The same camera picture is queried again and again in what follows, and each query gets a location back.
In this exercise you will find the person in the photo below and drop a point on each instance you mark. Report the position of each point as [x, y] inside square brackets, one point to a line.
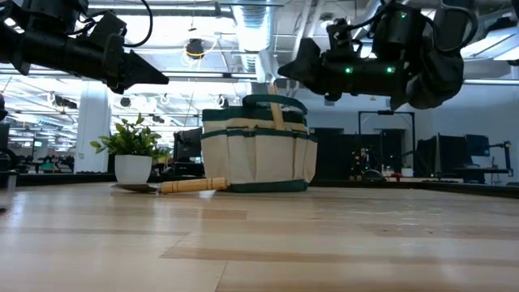
[360, 162]

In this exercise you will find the green plant in white pot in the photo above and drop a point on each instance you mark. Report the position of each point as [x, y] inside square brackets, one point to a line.
[131, 168]

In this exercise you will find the black monitor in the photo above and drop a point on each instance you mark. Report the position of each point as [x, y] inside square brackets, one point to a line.
[188, 144]
[442, 152]
[477, 145]

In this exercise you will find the white pillar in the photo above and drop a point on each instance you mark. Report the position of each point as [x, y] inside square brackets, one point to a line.
[93, 130]

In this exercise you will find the black round ceiling device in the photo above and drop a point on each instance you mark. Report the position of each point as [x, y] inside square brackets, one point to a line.
[195, 48]

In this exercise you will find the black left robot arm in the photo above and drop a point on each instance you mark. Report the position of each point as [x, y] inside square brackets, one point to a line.
[44, 10]

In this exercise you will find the black metal table frame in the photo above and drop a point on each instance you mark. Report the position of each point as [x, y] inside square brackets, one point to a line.
[446, 188]

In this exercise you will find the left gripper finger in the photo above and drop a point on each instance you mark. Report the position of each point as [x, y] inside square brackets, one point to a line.
[135, 88]
[138, 73]

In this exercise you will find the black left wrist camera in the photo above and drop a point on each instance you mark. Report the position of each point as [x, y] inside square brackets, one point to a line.
[107, 26]

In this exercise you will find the small white pot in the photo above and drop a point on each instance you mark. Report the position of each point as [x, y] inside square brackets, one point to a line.
[407, 172]

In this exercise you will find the silver ventilation duct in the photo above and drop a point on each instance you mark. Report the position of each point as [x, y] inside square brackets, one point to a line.
[253, 32]

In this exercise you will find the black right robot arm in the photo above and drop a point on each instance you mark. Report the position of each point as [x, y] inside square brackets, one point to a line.
[438, 73]

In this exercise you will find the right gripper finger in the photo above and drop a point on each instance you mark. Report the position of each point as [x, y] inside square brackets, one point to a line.
[314, 87]
[310, 67]

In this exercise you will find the black metal stand frame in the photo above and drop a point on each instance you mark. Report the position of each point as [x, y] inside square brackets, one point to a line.
[385, 112]

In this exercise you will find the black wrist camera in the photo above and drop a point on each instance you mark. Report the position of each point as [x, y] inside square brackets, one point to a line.
[342, 38]
[107, 26]

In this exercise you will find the beige green gardening bag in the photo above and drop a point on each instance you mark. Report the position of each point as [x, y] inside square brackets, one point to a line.
[259, 158]

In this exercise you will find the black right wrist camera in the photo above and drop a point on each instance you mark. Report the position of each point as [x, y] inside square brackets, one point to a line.
[342, 38]

